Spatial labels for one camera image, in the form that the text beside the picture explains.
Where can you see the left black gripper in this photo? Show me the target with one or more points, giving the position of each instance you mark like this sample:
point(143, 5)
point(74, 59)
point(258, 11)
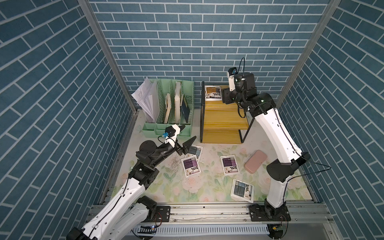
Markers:
point(184, 149)

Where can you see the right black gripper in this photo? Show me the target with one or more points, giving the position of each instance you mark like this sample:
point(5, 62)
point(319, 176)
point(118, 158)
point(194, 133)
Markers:
point(226, 94)

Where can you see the yellow coffee bag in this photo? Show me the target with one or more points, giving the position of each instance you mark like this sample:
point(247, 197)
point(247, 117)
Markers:
point(213, 93)

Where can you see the purple coffee bag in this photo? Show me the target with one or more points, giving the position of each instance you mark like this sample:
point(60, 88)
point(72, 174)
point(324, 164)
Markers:
point(191, 166)
point(229, 165)

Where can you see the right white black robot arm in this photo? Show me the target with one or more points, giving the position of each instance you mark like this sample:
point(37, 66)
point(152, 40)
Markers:
point(261, 106)

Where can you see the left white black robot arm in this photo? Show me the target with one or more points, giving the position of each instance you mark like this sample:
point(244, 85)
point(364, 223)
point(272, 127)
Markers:
point(129, 206)

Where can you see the wooden three-tier shelf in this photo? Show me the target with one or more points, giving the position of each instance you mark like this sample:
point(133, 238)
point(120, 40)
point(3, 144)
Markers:
point(220, 123)

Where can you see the dark blue book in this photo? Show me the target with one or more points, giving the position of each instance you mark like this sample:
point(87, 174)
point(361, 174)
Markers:
point(185, 110)

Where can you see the green desk file organizer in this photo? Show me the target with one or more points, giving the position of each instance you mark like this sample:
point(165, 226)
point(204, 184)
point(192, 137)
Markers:
point(152, 130)

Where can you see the beige book thin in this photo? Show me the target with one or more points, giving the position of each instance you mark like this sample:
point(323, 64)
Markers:
point(168, 108)

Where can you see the beige book tall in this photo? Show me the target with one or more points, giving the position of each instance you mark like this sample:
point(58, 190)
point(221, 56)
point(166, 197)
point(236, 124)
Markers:
point(177, 100)

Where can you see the white papers in organizer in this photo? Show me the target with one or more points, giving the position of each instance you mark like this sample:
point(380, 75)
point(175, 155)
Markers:
point(147, 98)

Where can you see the pink case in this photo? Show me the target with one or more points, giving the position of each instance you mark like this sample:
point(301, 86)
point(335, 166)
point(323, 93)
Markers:
point(255, 161)

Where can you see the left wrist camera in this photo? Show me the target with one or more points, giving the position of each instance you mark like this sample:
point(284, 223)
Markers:
point(171, 134)

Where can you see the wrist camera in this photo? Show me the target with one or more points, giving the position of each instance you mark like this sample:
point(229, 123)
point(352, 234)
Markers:
point(231, 78)
point(171, 134)

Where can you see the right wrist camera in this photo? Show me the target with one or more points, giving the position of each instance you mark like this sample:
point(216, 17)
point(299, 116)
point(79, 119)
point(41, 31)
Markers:
point(231, 78)

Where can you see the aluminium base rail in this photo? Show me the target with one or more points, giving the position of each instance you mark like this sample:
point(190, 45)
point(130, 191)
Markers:
point(239, 213)

